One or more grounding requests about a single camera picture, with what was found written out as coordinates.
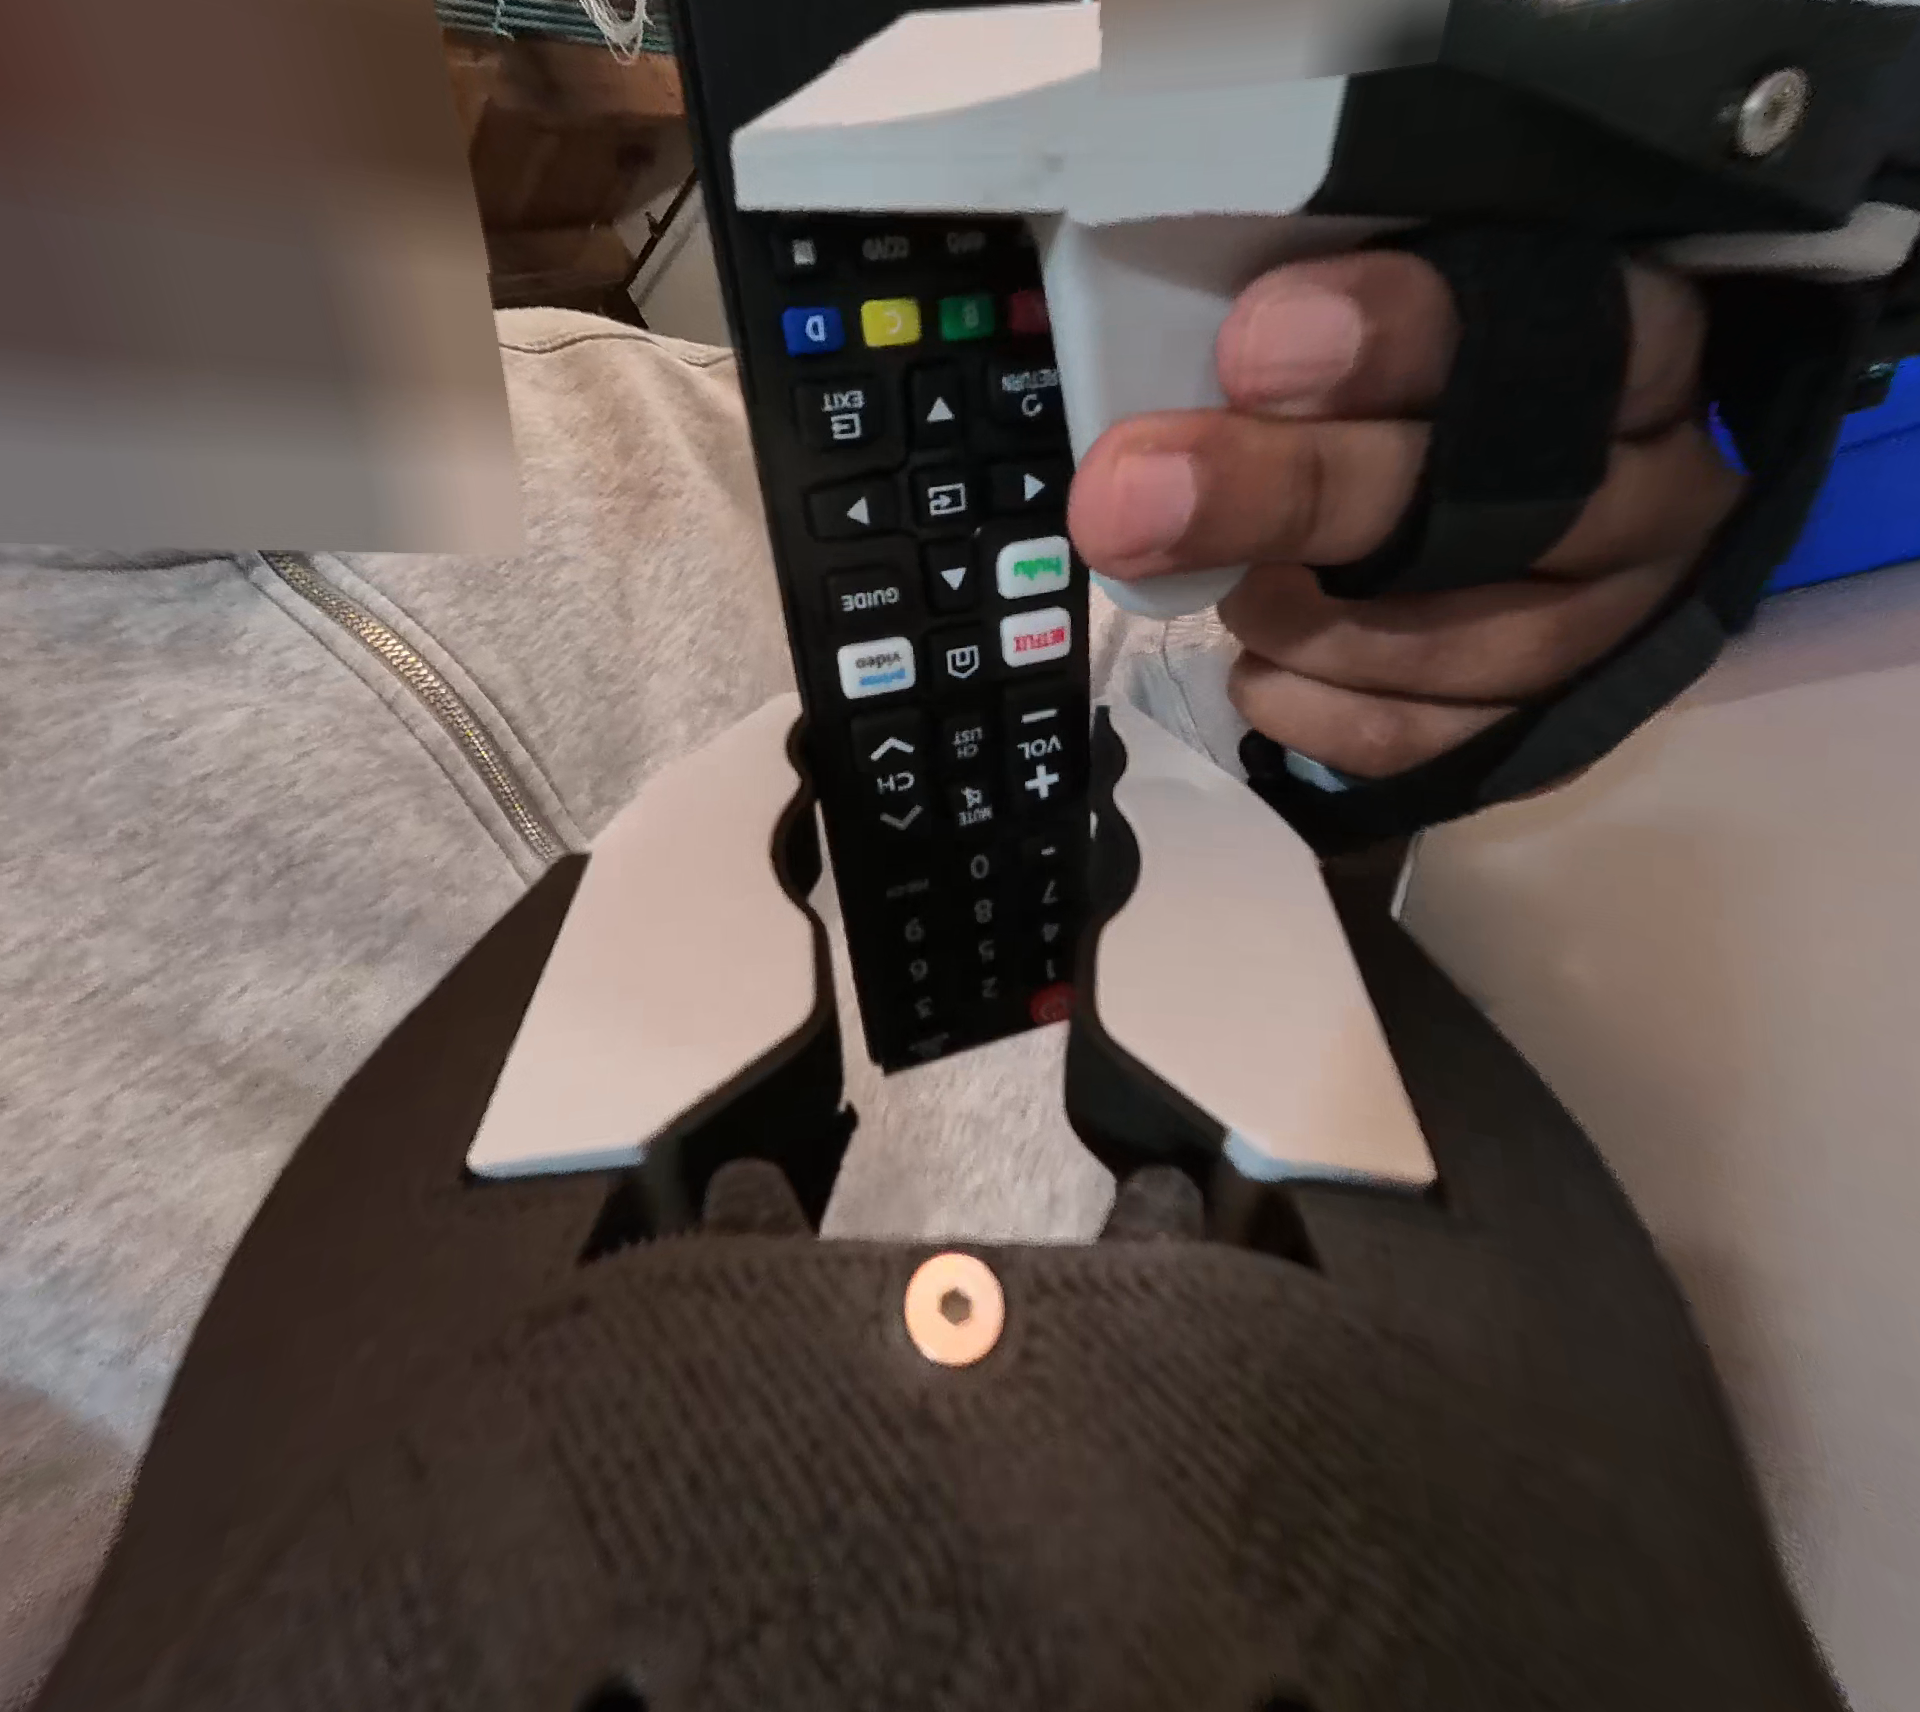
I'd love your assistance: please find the blue labelled plastic bin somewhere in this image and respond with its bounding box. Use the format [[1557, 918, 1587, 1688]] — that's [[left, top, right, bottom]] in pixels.
[[1710, 355, 1920, 597]]

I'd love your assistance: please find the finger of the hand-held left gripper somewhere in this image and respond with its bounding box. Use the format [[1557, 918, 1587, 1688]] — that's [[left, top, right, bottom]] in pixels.
[[726, 0, 1351, 231]]

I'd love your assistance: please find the person's left hand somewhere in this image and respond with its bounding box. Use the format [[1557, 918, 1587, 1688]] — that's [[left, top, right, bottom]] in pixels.
[[1069, 247, 1758, 780]]

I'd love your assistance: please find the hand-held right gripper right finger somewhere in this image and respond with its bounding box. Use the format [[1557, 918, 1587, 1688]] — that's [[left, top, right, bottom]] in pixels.
[[1068, 705, 1441, 1193]]

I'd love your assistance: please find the black remote control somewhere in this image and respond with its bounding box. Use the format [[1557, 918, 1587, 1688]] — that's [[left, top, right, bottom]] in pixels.
[[647, 0, 1092, 1079]]

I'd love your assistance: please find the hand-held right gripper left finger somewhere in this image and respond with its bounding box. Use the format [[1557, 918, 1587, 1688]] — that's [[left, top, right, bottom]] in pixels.
[[463, 696, 845, 1183]]

